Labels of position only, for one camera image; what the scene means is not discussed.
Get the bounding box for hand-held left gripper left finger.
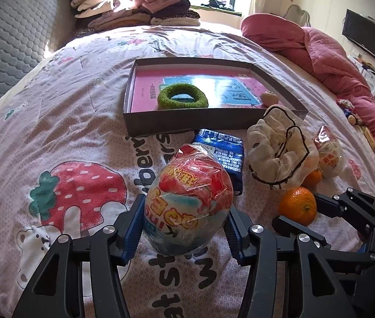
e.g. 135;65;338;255
12;195;146;318

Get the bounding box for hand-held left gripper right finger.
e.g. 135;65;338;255
224;207;354;318

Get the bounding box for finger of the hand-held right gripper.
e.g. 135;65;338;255
272;215;375;274
313;188;375;236

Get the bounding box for orange mandarin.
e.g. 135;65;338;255
278;187;317;226
302;168;323;188

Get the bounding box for small toy egg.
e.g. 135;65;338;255
313;125;345;179

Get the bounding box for large toy egg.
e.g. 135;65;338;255
143;143;234;255

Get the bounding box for white scrunchie with black trim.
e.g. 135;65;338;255
246;105;320;191

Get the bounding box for blue snack packet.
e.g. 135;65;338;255
192;129;245;195

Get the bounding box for grey cardboard box with pink inside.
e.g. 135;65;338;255
123;57;309;136

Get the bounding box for yellow flat packet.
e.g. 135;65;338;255
361;126;375;148

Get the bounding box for small colourful toy figure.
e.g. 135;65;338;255
336;99;362;126

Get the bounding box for small beige round object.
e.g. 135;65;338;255
260;91;278;107

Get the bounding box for white plastic drawer unit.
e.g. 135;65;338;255
359;62;375;94

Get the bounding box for green fuzzy scrunchie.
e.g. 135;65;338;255
157;84;209;109

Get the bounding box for pink quilted blanket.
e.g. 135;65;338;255
240;13;375;173

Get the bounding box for black flat television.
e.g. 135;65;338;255
341;9;375;64

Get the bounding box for green windowsill cloth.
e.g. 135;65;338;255
190;5;243;17

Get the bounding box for grey quilted headboard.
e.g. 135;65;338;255
0;0;79;124

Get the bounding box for dark clothes on windowsill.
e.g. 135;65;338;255
204;0;237;10

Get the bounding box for pile of folded clothes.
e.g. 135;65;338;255
65;0;201;31

